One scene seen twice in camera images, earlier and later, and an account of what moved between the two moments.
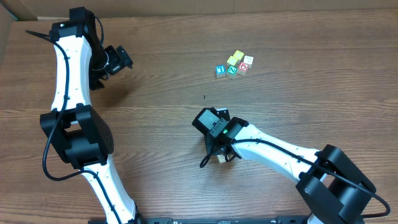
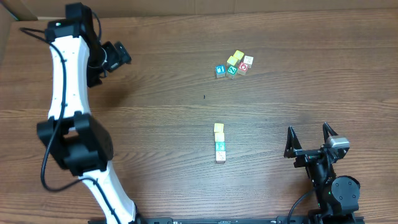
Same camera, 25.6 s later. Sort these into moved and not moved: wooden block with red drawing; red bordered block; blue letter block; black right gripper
Moved: black right gripper
Not moved: blue letter block; red bordered block; wooden block with red drawing
